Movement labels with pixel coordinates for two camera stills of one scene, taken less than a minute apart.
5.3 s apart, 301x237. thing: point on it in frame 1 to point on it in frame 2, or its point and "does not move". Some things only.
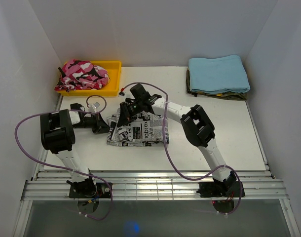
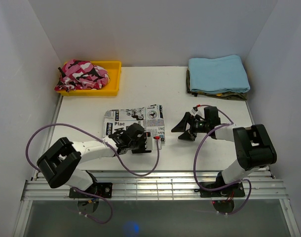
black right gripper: x=125 y=115 to x=181 y=126
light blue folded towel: x=218 y=74 does not move
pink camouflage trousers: x=74 y=74 does not move
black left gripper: x=101 y=126 to x=142 y=150
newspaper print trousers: x=145 y=129 does not move
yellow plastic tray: x=111 y=89 does not move
